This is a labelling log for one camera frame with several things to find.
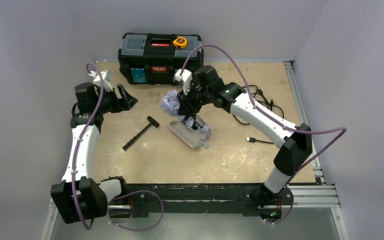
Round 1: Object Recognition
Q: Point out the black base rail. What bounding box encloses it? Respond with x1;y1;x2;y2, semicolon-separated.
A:
108;183;294;220

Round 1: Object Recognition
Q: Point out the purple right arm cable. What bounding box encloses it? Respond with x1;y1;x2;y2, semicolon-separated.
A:
179;44;347;186

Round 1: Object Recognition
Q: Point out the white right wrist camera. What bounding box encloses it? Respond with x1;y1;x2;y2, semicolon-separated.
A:
173;69;193;96

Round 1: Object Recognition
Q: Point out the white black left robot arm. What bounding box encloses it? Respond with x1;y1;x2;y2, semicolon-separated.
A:
50;82;138;224

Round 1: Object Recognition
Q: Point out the purple umbrella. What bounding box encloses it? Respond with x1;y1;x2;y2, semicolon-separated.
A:
161;90;210;127

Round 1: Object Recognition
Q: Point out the yellow tape measure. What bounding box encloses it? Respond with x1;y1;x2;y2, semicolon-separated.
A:
172;36;188;49

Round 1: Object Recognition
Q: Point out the black plastic toolbox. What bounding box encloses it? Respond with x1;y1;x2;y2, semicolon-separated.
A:
118;32;202;86

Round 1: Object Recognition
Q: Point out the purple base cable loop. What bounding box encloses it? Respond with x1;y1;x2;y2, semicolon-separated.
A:
107;190;165;233

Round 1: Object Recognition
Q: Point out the black usb cable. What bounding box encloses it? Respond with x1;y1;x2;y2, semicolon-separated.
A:
233;84;285;145

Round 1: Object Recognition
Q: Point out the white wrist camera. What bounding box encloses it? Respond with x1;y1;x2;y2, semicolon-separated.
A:
173;69;193;96
88;69;114;92

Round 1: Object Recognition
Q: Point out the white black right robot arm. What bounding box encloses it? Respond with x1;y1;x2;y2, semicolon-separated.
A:
173;65;313;194

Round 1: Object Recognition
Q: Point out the pink umbrella case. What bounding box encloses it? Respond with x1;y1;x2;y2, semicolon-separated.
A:
168;120;211;149

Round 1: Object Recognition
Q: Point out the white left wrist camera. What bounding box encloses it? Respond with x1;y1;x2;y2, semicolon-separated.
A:
88;69;114;92

